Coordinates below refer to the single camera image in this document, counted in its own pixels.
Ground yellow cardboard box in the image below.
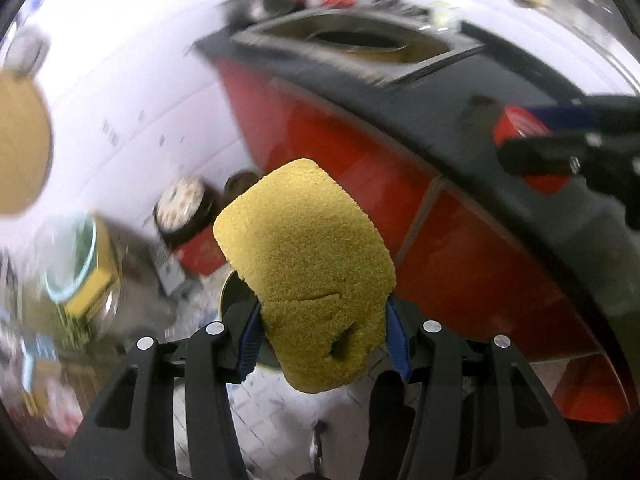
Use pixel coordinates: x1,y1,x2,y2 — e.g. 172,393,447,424
64,217,123,317

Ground red cup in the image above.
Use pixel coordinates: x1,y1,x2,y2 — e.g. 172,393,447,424
492,105,572,196

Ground pink plastic bag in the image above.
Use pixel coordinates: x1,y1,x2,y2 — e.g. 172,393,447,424
45,385,86,441

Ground brown ceramic jar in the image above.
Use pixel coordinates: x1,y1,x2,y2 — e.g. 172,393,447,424
222,171,261,202

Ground thin metal rod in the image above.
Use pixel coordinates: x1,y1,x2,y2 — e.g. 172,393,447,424
311,420,331,476

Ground black wok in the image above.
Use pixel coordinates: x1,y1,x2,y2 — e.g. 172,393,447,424
306,30,410,57

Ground red box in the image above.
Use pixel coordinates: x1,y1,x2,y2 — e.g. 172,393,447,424
175,225,229,277

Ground black trash bin gold rim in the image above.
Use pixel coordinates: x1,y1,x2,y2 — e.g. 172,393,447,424
219,269,281,368

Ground green leafy vegetables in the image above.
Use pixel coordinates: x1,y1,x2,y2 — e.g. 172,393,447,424
57,315,98,356

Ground glass bowl green rim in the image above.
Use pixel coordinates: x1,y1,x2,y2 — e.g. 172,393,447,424
44,214,101,302

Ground round wooden table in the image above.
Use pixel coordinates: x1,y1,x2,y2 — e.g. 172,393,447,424
0,70,55,218

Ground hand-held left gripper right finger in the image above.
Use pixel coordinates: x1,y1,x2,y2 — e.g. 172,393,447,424
384,297,587,480

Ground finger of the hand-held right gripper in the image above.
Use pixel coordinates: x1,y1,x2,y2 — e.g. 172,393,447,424
499,132,608,180
527,94,640,135

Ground small grey box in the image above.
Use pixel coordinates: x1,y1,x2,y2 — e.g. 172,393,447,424
156,245,198,301

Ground yellow sponge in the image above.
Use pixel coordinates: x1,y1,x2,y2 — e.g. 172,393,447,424
213,158,397,395

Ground red kitchen counter cabinet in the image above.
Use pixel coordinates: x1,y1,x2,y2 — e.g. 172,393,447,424
195,7,640,426

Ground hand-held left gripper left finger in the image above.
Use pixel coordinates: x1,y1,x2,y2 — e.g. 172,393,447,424
62,305,263,480

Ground black pot with patterned lid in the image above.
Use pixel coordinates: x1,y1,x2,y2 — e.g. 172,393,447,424
152,176,222,250

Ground large grey metal pot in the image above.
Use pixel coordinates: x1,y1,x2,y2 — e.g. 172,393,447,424
97,242,168,333

